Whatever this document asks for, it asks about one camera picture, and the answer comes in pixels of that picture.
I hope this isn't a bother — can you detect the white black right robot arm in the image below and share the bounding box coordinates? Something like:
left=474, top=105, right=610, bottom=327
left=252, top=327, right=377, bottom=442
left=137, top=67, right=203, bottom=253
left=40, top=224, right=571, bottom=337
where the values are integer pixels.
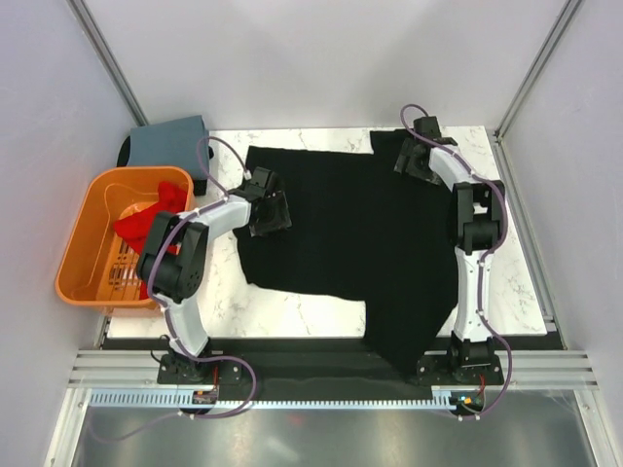
left=394, top=138, right=508, bottom=383

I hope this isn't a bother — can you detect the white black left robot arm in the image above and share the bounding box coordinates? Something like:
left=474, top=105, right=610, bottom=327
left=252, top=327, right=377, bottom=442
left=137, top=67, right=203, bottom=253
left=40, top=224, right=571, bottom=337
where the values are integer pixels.
left=137, top=187, right=292, bottom=384

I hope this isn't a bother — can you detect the red t shirt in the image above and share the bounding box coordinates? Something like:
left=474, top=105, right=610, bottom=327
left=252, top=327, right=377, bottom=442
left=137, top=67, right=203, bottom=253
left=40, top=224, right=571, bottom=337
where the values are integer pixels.
left=107, top=181, right=188, bottom=303

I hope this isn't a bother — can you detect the folded grey blue t shirt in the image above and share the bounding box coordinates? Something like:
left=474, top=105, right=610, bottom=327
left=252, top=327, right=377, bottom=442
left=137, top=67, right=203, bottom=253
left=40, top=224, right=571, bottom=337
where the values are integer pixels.
left=120, top=115, right=209, bottom=180

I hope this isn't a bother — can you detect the orange plastic basket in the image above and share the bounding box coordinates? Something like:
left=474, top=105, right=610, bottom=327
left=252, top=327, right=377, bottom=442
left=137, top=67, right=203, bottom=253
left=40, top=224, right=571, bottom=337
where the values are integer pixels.
left=55, top=166, right=194, bottom=317

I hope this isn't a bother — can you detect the aluminium base extrusion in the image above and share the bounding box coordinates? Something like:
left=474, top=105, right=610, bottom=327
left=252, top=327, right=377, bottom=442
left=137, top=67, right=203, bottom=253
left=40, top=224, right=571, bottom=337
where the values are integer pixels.
left=69, top=350, right=598, bottom=390

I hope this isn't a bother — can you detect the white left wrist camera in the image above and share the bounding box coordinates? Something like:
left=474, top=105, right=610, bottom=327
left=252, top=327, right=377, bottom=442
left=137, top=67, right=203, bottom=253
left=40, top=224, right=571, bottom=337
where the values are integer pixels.
left=243, top=167, right=277, bottom=198

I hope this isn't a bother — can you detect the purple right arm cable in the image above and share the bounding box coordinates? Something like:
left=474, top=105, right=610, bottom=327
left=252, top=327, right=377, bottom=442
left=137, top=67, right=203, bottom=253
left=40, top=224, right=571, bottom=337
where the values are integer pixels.
left=399, top=103, right=512, bottom=422

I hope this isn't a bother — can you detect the black mounting rail plate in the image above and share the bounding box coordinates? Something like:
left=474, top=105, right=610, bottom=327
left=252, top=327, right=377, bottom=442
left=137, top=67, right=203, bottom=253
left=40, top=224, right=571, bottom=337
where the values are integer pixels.
left=161, top=338, right=504, bottom=400

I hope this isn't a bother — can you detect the aluminium frame post right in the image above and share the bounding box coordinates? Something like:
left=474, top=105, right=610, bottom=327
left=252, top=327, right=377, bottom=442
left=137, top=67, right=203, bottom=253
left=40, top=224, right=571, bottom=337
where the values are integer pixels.
left=494, top=0, right=585, bottom=140

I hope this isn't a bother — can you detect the aluminium frame post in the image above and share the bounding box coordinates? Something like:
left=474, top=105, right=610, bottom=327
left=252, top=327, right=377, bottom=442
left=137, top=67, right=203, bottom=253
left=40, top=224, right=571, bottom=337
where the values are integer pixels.
left=494, top=0, right=585, bottom=140
left=66, top=0, right=149, bottom=126

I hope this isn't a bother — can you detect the white slotted cable duct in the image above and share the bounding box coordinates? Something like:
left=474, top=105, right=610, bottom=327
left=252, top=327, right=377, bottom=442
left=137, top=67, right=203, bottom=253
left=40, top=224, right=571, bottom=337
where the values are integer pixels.
left=89, top=386, right=482, bottom=411

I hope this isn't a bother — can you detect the aluminium frame post left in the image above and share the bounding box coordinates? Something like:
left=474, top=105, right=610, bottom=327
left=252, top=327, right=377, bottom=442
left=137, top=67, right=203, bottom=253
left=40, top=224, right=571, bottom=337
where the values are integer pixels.
left=66, top=0, right=149, bottom=126

